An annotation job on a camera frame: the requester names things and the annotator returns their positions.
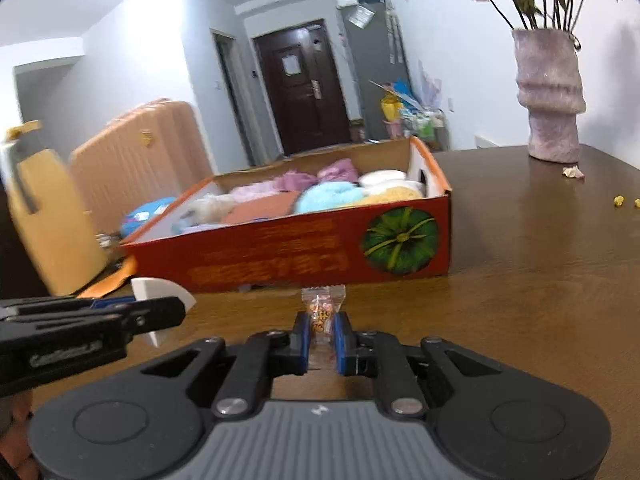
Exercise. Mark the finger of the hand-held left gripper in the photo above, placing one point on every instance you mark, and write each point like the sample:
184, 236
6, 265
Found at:
115, 302
150, 312

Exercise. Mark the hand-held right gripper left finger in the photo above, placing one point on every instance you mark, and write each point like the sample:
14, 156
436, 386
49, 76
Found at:
300, 335

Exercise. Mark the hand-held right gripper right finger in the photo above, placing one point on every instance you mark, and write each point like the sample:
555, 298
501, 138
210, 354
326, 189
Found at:
342, 335

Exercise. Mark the white wedge sponge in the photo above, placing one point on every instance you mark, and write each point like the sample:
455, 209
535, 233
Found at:
160, 292

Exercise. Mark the clear candy packet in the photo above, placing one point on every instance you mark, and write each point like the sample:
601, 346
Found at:
322, 317

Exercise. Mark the red cardboard box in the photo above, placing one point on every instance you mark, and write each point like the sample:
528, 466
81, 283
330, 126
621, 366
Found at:
300, 255

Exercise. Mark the purple knit pouch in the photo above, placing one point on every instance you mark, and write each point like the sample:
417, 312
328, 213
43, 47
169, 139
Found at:
200, 228

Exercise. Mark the translucent plastic bag ball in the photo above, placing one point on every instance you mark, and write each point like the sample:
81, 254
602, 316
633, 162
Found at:
210, 208

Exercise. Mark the pink sponge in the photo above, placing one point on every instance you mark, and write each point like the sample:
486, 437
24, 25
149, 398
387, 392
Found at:
260, 208

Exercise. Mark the blue plush toy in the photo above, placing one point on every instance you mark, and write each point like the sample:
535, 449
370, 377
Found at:
325, 199

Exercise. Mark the pink fluffy headband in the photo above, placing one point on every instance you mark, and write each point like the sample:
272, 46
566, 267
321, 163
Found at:
255, 192

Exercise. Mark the white and yellow hamster plush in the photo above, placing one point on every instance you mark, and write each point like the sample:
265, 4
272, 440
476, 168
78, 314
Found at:
390, 192

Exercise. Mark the mauve satin bow scrunchie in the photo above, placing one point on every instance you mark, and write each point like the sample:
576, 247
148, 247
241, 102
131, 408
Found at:
320, 177

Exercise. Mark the person's left hand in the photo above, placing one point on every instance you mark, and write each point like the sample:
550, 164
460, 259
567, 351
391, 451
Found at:
17, 422

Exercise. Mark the blue wet wipes pack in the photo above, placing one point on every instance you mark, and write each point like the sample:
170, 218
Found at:
145, 215

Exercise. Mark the yellow thermos jug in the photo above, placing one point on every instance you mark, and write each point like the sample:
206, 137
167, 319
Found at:
55, 220

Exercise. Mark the pink suitcase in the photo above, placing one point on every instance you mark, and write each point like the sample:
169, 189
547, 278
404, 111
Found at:
135, 160

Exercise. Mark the dark brown entrance door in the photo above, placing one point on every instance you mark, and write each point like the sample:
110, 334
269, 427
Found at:
300, 90

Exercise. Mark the grey refrigerator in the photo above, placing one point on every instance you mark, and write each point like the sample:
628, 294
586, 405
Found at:
370, 55

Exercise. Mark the fallen rose petal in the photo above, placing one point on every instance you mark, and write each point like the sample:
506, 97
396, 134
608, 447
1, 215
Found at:
573, 171

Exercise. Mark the hanging folded umbrella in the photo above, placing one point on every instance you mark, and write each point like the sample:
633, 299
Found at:
396, 35

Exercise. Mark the small yellow crumbs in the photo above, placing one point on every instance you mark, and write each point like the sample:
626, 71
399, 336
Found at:
619, 201

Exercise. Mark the pink textured vase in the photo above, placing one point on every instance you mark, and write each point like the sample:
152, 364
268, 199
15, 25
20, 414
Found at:
550, 100

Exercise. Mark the paper in plastic sleeve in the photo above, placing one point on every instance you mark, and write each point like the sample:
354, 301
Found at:
361, 16

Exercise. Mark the white wall outlet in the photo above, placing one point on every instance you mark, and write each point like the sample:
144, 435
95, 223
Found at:
450, 105

